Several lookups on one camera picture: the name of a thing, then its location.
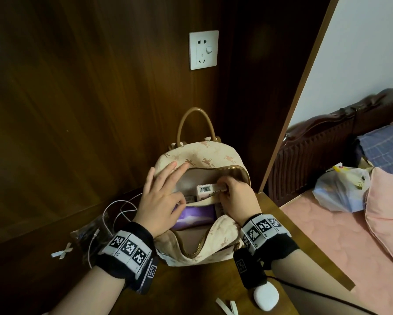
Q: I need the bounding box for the person's left hand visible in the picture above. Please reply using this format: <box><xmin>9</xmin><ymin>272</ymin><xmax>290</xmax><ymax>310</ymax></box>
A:
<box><xmin>133</xmin><ymin>160</ymin><xmax>190</xmax><ymax>239</ymax></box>

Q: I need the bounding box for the person's right hand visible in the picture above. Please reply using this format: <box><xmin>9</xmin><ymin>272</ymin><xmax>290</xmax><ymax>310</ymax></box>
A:
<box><xmin>217</xmin><ymin>176</ymin><xmax>263</xmax><ymax>227</ymax></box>

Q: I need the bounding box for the white cable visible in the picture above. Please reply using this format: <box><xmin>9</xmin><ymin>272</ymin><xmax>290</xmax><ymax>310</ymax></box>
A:
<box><xmin>87</xmin><ymin>192</ymin><xmax>144</xmax><ymax>270</ymax></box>

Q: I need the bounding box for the purple tissue pack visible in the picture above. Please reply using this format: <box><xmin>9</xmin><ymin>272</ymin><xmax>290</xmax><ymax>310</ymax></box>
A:
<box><xmin>171</xmin><ymin>205</ymin><xmax>216</xmax><ymax>232</ymax></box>

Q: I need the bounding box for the white red-print box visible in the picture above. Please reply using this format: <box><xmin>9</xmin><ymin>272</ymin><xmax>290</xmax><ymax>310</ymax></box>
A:
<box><xmin>196</xmin><ymin>182</ymin><xmax>228</xmax><ymax>201</ymax></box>

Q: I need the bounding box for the beige horse-print backpack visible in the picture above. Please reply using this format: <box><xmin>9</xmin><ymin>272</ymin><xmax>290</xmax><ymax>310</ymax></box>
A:
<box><xmin>153</xmin><ymin>107</ymin><xmax>252</xmax><ymax>268</ymax></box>

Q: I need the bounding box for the person's right forearm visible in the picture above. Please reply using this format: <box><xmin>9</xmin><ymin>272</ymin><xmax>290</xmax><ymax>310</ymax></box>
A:
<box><xmin>270</xmin><ymin>249</ymin><xmax>371</xmax><ymax>315</ymax></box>

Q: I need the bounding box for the right marker wristband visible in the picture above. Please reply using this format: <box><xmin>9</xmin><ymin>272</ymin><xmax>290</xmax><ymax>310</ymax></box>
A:
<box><xmin>239</xmin><ymin>213</ymin><xmax>301</xmax><ymax>270</ymax></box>

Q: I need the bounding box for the marker wristband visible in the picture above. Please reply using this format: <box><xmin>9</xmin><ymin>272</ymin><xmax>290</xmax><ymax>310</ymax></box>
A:
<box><xmin>239</xmin><ymin>213</ymin><xmax>301</xmax><ymax>270</ymax></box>
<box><xmin>94</xmin><ymin>221</ymin><xmax>157</xmax><ymax>281</ymax></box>

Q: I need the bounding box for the left marker wristband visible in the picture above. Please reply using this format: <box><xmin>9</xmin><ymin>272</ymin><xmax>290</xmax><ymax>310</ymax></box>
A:
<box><xmin>94</xmin><ymin>221</ymin><xmax>157</xmax><ymax>281</ymax></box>

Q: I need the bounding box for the clear bag with dark contents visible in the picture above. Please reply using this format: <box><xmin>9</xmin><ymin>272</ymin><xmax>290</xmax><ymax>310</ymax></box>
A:
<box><xmin>70</xmin><ymin>214</ymin><xmax>113</xmax><ymax>256</ymax></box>

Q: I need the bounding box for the dark wooden bed headboard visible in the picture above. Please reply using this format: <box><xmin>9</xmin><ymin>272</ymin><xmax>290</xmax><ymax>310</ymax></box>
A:
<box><xmin>268</xmin><ymin>83</ymin><xmax>393</xmax><ymax>207</ymax></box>

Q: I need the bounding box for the white plastic bag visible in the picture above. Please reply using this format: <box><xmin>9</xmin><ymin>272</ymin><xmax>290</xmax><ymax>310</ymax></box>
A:
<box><xmin>312</xmin><ymin>162</ymin><xmax>372</xmax><ymax>214</ymax></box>

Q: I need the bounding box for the white earbuds case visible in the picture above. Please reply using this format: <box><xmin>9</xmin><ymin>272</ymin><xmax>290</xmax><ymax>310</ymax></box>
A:
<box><xmin>252</xmin><ymin>281</ymin><xmax>280</xmax><ymax>312</ymax></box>

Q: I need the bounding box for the large white ribbon cross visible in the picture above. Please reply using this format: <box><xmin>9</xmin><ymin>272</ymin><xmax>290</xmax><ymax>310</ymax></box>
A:
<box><xmin>215</xmin><ymin>297</ymin><xmax>239</xmax><ymax>315</ymax></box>

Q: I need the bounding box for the small white ribbon cross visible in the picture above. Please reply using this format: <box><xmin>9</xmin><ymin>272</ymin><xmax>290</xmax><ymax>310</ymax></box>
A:
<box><xmin>50</xmin><ymin>242</ymin><xmax>74</xmax><ymax>260</ymax></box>

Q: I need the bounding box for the pink quilt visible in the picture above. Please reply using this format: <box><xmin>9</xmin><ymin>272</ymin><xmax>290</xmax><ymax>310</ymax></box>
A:
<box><xmin>364</xmin><ymin>167</ymin><xmax>393</xmax><ymax>274</ymax></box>

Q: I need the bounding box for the blue plaid pillow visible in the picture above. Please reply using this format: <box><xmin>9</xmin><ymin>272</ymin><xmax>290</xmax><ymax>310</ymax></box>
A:
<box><xmin>357</xmin><ymin>124</ymin><xmax>393</xmax><ymax>177</ymax></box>

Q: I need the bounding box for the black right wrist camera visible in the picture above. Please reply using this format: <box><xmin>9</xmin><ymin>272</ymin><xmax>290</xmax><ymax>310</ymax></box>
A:
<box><xmin>233</xmin><ymin>247</ymin><xmax>269</xmax><ymax>290</ymax></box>

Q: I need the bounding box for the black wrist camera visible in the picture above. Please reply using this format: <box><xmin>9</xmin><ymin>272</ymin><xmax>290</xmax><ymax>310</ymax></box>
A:
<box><xmin>233</xmin><ymin>247</ymin><xmax>269</xmax><ymax>290</ymax></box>
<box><xmin>136</xmin><ymin>255</ymin><xmax>159</xmax><ymax>295</ymax></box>

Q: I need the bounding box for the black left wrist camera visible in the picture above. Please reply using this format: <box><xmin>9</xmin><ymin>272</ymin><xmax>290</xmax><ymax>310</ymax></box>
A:
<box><xmin>136</xmin><ymin>255</ymin><xmax>159</xmax><ymax>295</ymax></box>

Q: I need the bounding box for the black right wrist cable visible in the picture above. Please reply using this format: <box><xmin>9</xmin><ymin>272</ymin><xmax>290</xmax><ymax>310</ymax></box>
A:
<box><xmin>265</xmin><ymin>275</ymin><xmax>371</xmax><ymax>315</ymax></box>

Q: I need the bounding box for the white wall socket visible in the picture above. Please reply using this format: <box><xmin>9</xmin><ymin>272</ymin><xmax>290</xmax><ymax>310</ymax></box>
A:
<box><xmin>189</xmin><ymin>30</ymin><xmax>219</xmax><ymax>70</ymax></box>

